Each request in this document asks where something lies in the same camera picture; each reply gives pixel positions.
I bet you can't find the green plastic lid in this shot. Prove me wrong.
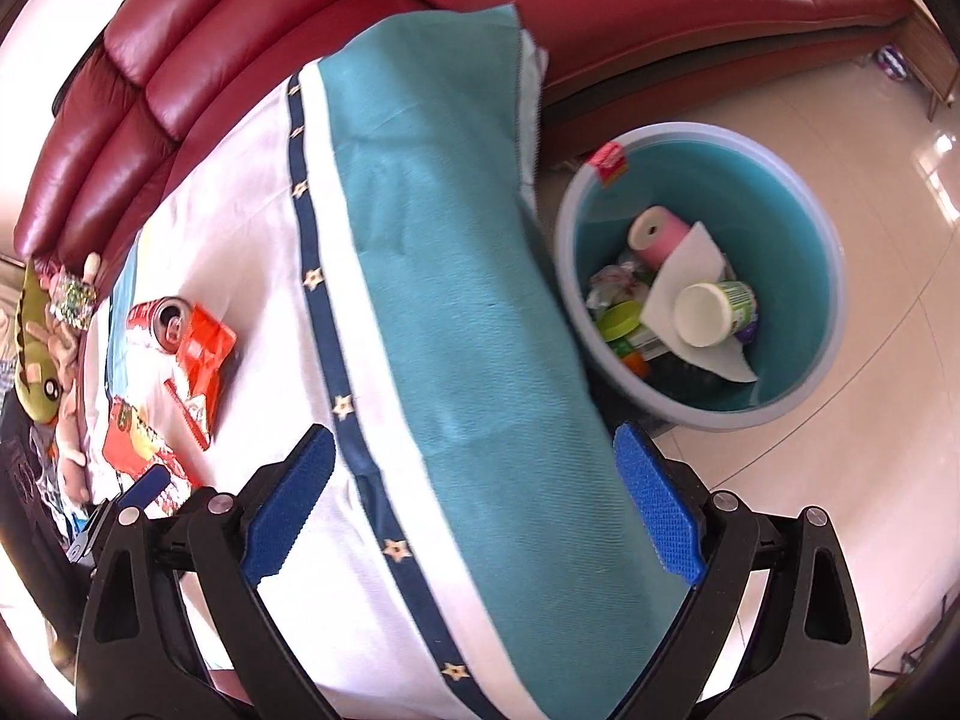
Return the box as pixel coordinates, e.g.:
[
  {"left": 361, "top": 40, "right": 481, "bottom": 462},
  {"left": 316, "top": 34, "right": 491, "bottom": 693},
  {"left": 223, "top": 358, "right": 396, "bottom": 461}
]
[{"left": 596, "top": 300, "right": 646, "bottom": 342}]

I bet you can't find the white paper napkin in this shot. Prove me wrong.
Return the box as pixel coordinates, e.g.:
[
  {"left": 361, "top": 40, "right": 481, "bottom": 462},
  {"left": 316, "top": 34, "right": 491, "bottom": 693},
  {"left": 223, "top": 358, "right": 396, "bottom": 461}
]
[{"left": 640, "top": 221, "right": 758, "bottom": 383}]

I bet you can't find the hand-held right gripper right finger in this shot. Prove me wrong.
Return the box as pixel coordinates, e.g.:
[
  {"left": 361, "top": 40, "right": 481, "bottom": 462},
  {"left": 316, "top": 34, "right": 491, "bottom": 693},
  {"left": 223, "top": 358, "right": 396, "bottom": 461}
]
[{"left": 611, "top": 422, "right": 871, "bottom": 720}]

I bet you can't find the pink plush doll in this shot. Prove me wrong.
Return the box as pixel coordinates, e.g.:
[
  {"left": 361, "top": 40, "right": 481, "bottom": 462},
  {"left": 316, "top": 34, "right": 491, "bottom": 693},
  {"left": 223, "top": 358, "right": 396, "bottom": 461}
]
[{"left": 30, "top": 251, "right": 106, "bottom": 398}]

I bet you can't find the pink and white cup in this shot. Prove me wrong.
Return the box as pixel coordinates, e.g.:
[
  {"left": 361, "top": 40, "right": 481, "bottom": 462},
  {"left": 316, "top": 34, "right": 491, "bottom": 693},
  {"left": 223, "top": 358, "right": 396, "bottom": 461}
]
[{"left": 628, "top": 205, "right": 692, "bottom": 271}]

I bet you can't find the pile of dark clothes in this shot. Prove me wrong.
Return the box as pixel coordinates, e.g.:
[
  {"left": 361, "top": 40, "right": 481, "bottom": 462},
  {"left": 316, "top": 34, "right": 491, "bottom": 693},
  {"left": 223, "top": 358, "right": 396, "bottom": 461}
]
[{"left": 0, "top": 360, "right": 91, "bottom": 541}]

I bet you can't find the striped star printed blanket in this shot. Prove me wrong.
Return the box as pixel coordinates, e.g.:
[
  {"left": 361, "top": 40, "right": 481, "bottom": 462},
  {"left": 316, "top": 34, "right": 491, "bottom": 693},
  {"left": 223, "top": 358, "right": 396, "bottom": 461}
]
[{"left": 75, "top": 4, "right": 695, "bottom": 720}]

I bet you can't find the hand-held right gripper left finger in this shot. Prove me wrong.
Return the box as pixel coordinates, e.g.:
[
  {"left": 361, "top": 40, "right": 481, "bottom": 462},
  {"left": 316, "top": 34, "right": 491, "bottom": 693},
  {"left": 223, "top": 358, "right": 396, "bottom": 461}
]
[{"left": 75, "top": 424, "right": 346, "bottom": 720}]

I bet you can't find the red soda can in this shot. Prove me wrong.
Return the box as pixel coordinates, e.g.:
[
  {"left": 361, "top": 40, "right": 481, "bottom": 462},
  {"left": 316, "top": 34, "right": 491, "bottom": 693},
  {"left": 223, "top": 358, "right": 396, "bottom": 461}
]
[{"left": 126, "top": 295, "right": 197, "bottom": 353}]

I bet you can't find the red leather sofa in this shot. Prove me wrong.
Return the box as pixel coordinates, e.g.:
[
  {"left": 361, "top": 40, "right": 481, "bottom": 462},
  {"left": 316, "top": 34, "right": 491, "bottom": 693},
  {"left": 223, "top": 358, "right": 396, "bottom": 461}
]
[{"left": 15, "top": 0, "right": 935, "bottom": 720}]

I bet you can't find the red paper tag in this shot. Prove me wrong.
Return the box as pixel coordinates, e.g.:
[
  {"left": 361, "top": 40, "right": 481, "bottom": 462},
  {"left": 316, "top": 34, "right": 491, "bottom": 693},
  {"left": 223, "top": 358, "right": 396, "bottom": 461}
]
[{"left": 589, "top": 142, "right": 629, "bottom": 185}]

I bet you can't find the teal round bin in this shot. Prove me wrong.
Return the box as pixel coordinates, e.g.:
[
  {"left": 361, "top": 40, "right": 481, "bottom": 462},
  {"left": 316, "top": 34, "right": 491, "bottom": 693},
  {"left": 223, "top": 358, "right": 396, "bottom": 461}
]
[{"left": 556, "top": 120, "right": 845, "bottom": 432}]

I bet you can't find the red and yellow snack packet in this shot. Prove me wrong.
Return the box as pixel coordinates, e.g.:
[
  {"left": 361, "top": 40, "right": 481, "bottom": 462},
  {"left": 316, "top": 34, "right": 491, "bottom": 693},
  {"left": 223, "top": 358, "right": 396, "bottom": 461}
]
[{"left": 101, "top": 396, "right": 203, "bottom": 503}]

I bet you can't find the green plush toy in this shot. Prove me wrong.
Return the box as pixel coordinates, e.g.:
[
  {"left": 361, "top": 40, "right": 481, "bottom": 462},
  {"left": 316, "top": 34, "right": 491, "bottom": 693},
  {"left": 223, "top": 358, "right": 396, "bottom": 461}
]
[{"left": 15, "top": 259, "right": 65, "bottom": 421}]

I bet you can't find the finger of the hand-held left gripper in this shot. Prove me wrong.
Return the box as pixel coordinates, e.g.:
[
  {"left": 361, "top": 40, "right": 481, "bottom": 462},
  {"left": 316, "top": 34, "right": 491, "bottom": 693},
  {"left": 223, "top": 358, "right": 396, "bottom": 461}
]
[{"left": 66, "top": 463, "right": 172, "bottom": 563}]

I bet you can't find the white cup with colourful label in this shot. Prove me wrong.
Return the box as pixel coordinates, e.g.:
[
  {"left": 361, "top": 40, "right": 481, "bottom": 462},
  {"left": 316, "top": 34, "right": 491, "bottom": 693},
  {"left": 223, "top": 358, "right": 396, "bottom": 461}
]
[{"left": 673, "top": 280, "right": 758, "bottom": 348}]

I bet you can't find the orange snack wrapper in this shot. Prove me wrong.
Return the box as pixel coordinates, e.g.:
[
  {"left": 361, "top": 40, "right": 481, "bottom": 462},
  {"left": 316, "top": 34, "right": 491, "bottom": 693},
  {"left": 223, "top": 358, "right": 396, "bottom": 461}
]
[{"left": 163, "top": 302, "right": 239, "bottom": 452}]

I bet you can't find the wooden cabinet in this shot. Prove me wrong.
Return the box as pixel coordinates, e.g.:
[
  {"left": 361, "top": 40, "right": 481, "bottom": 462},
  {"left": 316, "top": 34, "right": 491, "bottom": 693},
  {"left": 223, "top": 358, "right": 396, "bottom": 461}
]
[{"left": 896, "top": 0, "right": 960, "bottom": 121}]

